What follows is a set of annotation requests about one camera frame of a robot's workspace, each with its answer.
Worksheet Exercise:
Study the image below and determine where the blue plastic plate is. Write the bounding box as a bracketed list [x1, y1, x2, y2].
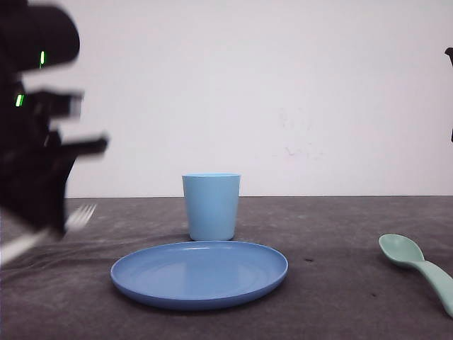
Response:
[110, 241, 289, 311]

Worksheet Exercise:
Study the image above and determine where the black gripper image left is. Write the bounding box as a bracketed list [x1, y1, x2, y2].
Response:
[1, 81, 109, 239]

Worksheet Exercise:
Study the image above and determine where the mint green plastic spoon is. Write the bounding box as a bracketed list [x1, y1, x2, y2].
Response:
[378, 234, 452, 317]

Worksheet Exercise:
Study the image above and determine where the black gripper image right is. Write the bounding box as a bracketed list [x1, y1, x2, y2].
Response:
[445, 47, 453, 142]

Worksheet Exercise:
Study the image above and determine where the white plastic fork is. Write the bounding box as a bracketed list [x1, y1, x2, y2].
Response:
[1, 204, 97, 267]

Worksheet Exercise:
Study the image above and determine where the light blue plastic cup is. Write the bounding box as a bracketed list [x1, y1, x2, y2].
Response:
[182, 173, 241, 241]

